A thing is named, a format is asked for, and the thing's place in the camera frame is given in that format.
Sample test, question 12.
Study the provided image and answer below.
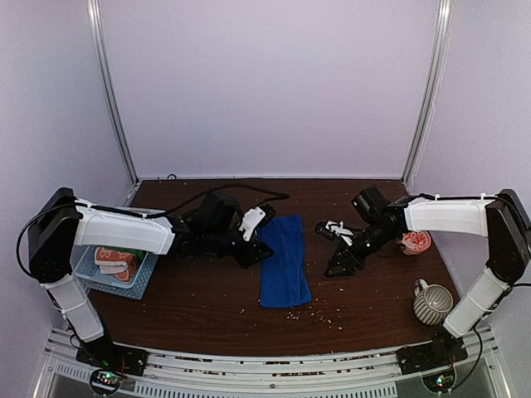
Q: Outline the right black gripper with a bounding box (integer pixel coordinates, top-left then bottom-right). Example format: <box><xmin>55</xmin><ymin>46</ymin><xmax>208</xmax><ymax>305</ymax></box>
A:
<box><xmin>324</xmin><ymin>222</ymin><xmax>397</xmax><ymax>278</ymax></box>

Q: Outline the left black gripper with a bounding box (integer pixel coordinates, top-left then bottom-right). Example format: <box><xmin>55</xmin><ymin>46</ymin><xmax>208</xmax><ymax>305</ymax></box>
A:
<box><xmin>204</xmin><ymin>228</ymin><xmax>275</xmax><ymax>269</ymax></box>

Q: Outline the blue towel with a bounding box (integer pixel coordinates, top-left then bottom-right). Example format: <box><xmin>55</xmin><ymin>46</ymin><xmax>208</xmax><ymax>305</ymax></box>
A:
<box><xmin>259</xmin><ymin>215</ymin><xmax>312</xmax><ymax>309</ymax></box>

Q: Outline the orange bunny pattern towel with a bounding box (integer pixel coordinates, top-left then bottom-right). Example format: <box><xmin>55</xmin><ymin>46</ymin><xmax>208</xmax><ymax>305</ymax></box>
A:
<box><xmin>94</xmin><ymin>246</ymin><xmax>138</xmax><ymax>283</ymax></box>

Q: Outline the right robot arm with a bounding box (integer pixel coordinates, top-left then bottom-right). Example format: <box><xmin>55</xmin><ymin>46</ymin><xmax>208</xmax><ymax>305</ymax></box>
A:
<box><xmin>314</xmin><ymin>187</ymin><xmax>530</xmax><ymax>366</ymax></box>

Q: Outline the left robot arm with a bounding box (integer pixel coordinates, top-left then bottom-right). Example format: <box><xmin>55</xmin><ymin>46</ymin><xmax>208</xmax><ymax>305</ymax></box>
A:
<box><xmin>16</xmin><ymin>187</ymin><xmax>275</xmax><ymax>368</ymax></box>

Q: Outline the orange white patterned bowl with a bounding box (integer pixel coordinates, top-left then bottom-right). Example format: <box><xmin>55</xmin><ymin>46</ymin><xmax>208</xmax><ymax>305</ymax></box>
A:
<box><xmin>400</xmin><ymin>231</ymin><xmax>432</xmax><ymax>255</ymax></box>

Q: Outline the grey striped mug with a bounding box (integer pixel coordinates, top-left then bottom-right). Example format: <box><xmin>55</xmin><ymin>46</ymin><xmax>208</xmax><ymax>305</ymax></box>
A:
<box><xmin>413</xmin><ymin>279</ymin><xmax>454</xmax><ymax>326</ymax></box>

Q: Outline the green rolled towel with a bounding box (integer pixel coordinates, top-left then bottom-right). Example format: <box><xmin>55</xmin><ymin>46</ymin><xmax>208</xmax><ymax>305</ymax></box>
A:
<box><xmin>119</xmin><ymin>248</ymin><xmax>146</xmax><ymax>259</ymax></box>

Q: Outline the light blue plastic basket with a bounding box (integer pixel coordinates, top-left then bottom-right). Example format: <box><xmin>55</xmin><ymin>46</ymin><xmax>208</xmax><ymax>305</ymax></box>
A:
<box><xmin>75</xmin><ymin>246</ymin><xmax>158</xmax><ymax>300</ymax></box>

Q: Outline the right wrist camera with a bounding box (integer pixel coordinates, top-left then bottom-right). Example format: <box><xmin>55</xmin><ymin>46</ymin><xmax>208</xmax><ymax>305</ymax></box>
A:
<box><xmin>314</xmin><ymin>221</ymin><xmax>354</xmax><ymax>246</ymax></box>

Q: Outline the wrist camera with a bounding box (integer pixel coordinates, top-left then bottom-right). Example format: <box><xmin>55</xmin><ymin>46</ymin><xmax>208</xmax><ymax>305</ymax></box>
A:
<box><xmin>314</xmin><ymin>221</ymin><xmax>354</xmax><ymax>246</ymax></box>
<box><xmin>238</xmin><ymin>204</ymin><xmax>276</xmax><ymax>242</ymax></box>

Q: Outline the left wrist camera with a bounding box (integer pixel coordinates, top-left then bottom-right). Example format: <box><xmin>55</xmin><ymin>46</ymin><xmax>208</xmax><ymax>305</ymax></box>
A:
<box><xmin>238</xmin><ymin>204</ymin><xmax>276</xmax><ymax>242</ymax></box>

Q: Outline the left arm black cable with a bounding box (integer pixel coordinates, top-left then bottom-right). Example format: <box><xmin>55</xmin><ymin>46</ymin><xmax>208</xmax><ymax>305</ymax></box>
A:
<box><xmin>140</xmin><ymin>184</ymin><xmax>291</xmax><ymax>219</ymax></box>

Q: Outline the front aluminium rail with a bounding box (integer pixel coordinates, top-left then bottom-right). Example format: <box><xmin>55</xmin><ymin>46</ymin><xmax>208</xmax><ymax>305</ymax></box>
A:
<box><xmin>41</xmin><ymin>327</ymin><xmax>499</xmax><ymax>398</ymax></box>

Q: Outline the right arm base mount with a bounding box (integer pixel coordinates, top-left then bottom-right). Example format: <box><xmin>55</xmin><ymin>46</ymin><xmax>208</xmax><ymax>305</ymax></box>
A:
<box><xmin>396</xmin><ymin>342</ymin><xmax>468</xmax><ymax>395</ymax></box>

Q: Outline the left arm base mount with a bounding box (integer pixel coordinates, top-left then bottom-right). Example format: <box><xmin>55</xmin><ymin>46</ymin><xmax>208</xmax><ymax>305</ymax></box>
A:
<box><xmin>76</xmin><ymin>345</ymin><xmax>149</xmax><ymax>397</ymax></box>

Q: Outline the right aluminium frame post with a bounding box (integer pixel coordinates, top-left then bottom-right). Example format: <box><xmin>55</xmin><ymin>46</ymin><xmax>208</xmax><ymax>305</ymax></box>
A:
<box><xmin>401</xmin><ymin>0</ymin><xmax>455</xmax><ymax>190</ymax></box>

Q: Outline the aluminium frame post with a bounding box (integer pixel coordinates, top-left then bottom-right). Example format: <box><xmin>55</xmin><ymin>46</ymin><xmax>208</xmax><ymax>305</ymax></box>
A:
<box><xmin>401</xmin><ymin>0</ymin><xmax>455</xmax><ymax>190</ymax></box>
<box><xmin>87</xmin><ymin>0</ymin><xmax>139</xmax><ymax>185</ymax></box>

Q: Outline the left aluminium frame post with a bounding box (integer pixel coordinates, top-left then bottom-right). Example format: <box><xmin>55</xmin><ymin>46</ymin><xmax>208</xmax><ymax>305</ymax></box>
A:
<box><xmin>87</xmin><ymin>0</ymin><xmax>139</xmax><ymax>185</ymax></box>

